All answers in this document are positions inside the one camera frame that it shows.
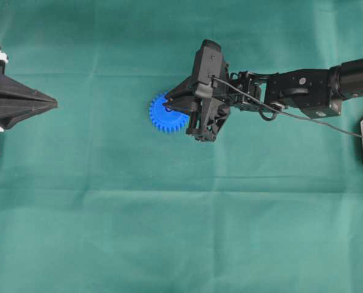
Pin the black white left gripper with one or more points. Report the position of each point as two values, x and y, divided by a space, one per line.
26 102

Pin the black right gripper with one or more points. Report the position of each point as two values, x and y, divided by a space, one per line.
207 114

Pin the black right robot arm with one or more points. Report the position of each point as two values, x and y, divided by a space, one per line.
317 93

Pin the blue plastic gear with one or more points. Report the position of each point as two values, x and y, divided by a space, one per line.
164 119

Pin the green table cloth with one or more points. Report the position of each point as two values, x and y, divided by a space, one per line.
93 198

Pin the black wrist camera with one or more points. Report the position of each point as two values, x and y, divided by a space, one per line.
209 65

